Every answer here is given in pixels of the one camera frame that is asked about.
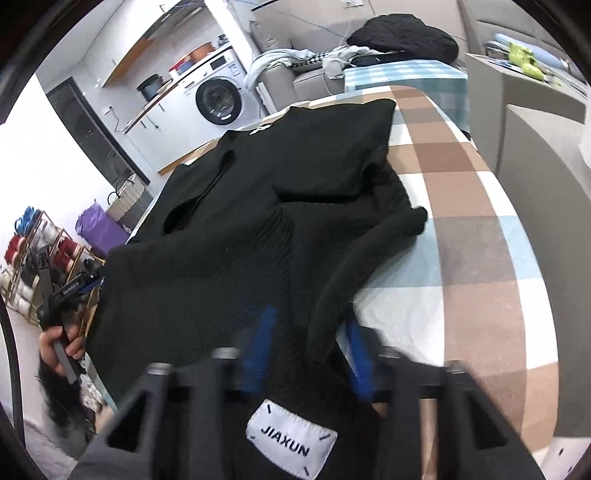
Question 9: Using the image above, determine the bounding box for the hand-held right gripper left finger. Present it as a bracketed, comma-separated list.
[69, 305, 279, 480]

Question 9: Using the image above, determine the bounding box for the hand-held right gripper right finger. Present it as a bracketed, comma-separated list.
[343, 322, 546, 480]

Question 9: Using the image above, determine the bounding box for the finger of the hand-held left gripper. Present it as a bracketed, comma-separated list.
[76, 270, 106, 289]

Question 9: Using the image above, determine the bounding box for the black knit sweater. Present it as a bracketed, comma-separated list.
[85, 98, 429, 480]

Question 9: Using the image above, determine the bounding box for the person's left hand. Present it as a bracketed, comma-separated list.
[38, 324, 86, 377]

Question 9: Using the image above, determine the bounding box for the purple bag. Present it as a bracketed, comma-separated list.
[75, 199, 131, 257]

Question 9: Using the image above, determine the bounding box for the woven basket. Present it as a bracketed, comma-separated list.
[107, 174, 154, 230]

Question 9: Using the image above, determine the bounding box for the dark glass door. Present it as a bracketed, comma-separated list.
[46, 77, 149, 186]

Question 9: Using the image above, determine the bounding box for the brown blue checked blanket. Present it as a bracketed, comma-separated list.
[127, 83, 557, 480]

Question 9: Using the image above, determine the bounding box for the white counter with wooden edge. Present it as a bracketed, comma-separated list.
[123, 79, 186, 134]

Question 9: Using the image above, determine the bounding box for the black pot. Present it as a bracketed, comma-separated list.
[136, 74, 163, 103]

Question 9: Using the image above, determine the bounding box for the white washing machine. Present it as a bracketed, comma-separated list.
[177, 44, 262, 128]

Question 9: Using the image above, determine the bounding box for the red box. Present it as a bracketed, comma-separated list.
[168, 55, 193, 78]

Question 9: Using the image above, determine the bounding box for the grey upholstered headboard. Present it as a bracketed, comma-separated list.
[501, 103, 591, 441]

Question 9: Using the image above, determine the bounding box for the orange basin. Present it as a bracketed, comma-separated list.
[189, 42, 217, 64]

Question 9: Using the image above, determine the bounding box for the white grey garment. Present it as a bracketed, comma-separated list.
[243, 46, 325, 92]

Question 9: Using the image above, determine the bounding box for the blue white checked cloth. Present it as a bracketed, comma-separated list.
[344, 60, 472, 139]

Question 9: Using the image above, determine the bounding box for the light grey garment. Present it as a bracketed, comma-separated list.
[321, 45, 371, 82]

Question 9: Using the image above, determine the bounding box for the grey upholstered bench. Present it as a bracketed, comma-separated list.
[464, 0, 591, 172]

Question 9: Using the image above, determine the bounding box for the grey sofa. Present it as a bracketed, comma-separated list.
[252, 0, 468, 106]

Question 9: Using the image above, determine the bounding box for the black garment pile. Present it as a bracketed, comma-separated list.
[346, 14, 461, 64]

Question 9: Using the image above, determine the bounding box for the yellow green garment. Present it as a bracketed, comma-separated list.
[507, 41, 544, 80]

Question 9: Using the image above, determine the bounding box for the light blue pillow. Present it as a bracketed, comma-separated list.
[484, 31, 574, 71]

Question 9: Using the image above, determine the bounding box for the gold wire shoe rack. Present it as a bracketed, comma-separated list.
[0, 207, 106, 329]

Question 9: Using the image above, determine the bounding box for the black cable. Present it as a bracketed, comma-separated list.
[0, 300, 25, 446]

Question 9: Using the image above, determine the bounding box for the white wall cabinet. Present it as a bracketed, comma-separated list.
[99, 0, 219, 88]

